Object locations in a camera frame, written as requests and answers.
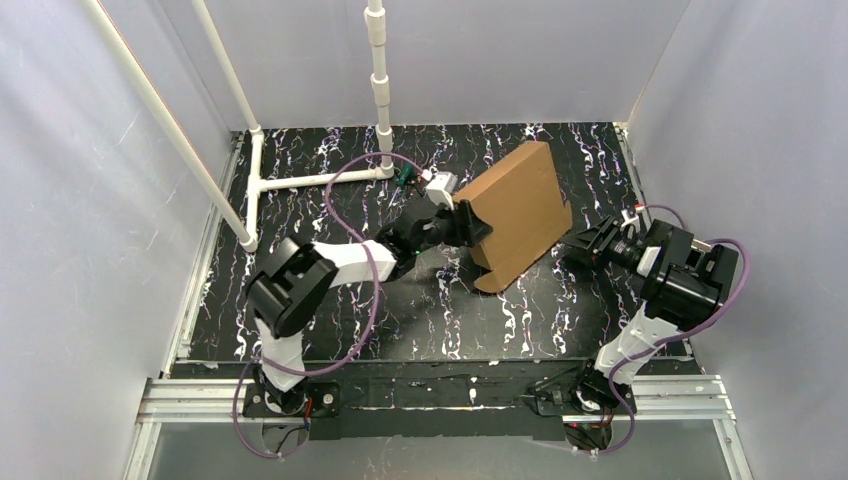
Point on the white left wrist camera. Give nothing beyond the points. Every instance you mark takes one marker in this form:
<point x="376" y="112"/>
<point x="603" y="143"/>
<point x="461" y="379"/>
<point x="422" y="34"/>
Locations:
<point x="439" y="189"/>

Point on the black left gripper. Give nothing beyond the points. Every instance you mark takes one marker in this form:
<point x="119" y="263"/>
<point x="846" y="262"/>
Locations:
<point x="457" y="225"/>

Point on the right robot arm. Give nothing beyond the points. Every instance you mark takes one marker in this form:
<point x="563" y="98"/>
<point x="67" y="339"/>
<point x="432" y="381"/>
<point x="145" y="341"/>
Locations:
<point x="685" y="283"/>

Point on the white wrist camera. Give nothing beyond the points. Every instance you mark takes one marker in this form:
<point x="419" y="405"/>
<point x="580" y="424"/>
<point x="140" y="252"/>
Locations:
<point x="631" y="218"/>
<point x="439" y="189"/>

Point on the aluminium rail frame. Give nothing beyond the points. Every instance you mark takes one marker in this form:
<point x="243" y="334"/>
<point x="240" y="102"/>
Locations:
<point x="446" y="368"/>

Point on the brown cardboard box sheet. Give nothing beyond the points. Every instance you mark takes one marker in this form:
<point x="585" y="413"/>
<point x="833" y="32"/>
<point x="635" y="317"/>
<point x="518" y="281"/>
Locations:
<point x="520" y="198"/>

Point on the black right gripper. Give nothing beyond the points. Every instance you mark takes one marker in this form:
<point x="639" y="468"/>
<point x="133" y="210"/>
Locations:
<point x="597" y="240"/>

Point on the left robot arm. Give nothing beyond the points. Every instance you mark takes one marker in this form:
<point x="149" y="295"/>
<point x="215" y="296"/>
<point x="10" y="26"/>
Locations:
<point x="292" y="282"/>

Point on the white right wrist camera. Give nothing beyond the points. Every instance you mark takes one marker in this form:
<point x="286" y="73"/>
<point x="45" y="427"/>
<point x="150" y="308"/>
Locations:
<point x="631" y="218"/>

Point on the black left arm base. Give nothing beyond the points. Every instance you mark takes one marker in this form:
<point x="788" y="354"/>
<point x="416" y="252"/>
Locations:
<point x="291" y="397"/>

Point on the green handled screwdriver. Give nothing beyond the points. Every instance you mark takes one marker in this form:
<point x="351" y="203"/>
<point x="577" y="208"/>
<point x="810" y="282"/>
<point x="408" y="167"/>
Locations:
<point x="409" y="183"/>

